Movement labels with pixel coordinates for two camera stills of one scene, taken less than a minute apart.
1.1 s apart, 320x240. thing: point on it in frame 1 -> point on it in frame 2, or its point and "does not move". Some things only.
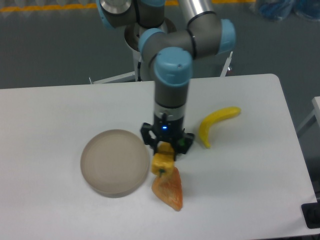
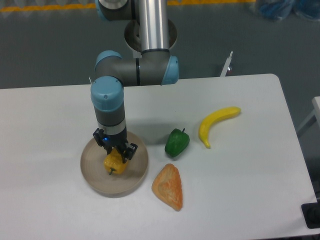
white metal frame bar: [223, 73] does not move
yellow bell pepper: [163, 161] -> [113, 162]
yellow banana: [209, 119] does not move
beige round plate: [114, 163] does not move
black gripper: [167, 131] -> [109, 142]
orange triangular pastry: [168, 188] does not move
